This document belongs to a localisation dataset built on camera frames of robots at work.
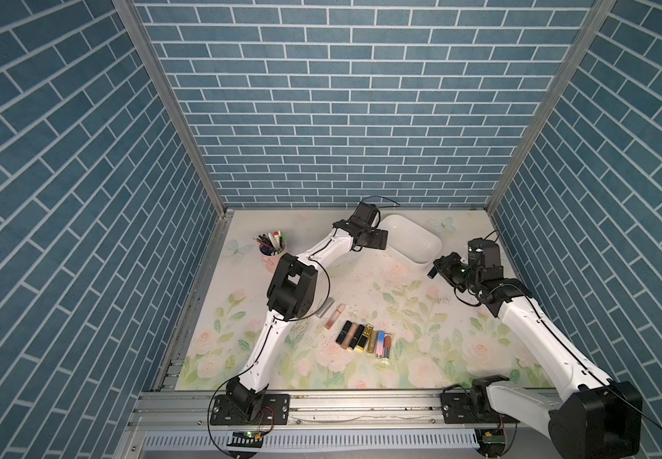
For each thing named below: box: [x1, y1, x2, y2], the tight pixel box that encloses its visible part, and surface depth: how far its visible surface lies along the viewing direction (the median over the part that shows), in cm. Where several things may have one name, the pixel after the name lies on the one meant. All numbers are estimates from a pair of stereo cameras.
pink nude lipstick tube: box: [325, 303, 347, 330], surface depth 91 cm
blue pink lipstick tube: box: [375, 329, 386, 357], surface depth 86 cm
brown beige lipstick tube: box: [340, 322, 358, 350], surface depth 87 cm
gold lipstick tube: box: [365, 323, 378, 354], surface depth 86 cm
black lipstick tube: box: [335, 320, 354, 346], surface depth 88 cm
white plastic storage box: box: [378, 214, 443, 264], surface depth 110 cm
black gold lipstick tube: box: [355, 323, 375, 351], surface depth 86 cm
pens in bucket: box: [252, 230, 286, 256], surface depth 98 cm
